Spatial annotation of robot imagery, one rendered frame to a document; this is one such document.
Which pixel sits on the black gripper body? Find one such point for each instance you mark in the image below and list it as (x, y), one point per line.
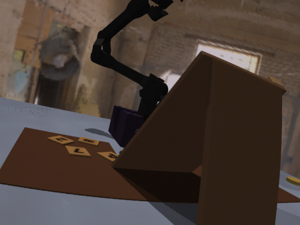
(155, 14)

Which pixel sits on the olive-yellow flat round disc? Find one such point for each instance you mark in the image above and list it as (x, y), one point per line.
(293, 180)

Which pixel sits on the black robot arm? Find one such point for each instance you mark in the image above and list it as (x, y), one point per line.
(152, 86)

